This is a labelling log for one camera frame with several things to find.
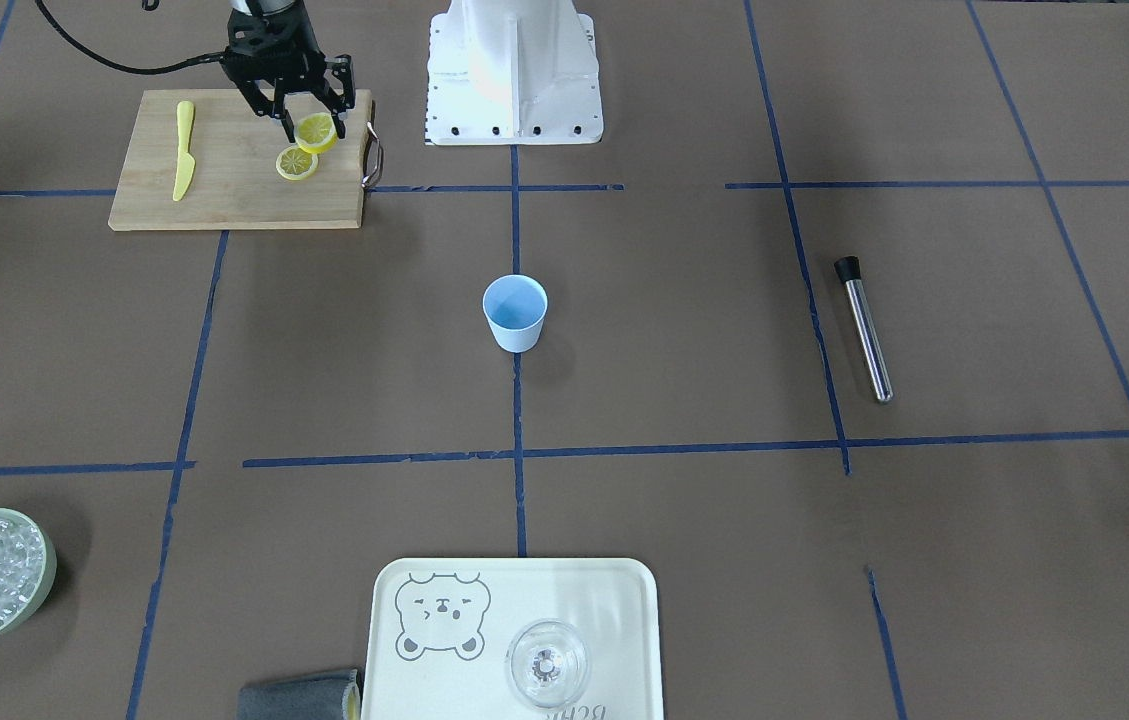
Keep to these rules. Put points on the lemon slice on board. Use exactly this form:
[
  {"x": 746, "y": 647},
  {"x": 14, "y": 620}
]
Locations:
[{"x": 295, "y": 164}]

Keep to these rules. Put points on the metal muddler stick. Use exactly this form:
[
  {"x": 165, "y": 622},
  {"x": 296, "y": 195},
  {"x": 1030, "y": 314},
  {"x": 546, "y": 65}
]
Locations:
[{"x": 849, "y": 273}]

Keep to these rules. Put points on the wooden cutting board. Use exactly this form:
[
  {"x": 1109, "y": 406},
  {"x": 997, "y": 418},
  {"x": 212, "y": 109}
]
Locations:
[{"x": 235, "y": 185}]

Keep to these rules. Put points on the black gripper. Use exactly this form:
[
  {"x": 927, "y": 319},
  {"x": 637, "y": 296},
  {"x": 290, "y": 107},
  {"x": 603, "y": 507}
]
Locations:
[{"x": 271, "y": 89}]

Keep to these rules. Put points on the cream bear tray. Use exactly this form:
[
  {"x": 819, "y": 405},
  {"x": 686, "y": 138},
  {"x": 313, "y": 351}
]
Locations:
[{"x": 439, "y": 631}]

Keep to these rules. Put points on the lemon slice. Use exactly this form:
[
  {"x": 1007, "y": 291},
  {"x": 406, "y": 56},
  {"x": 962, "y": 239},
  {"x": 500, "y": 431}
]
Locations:
[
  {"x": 295, "y": 164},
  {"x": 316, "y": 133}
]

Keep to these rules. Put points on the yellow plastic knife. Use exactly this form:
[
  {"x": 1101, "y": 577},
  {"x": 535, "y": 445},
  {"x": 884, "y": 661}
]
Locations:
[{"x": 185, "y": 162}]

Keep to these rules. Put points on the clear wine glass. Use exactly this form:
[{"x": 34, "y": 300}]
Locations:
[{"x": 548, "y": 665}]

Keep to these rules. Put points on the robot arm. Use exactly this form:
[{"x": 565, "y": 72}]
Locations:
[{"x": 264, "y": 5}]

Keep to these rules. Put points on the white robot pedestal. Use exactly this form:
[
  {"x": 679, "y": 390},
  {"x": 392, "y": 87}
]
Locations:
[{"x": 506, "y": 73}]

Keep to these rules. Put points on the light blue cup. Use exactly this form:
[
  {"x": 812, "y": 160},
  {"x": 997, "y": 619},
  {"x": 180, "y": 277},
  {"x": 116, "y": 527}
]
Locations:
[{"x": 515, "y": 307}]

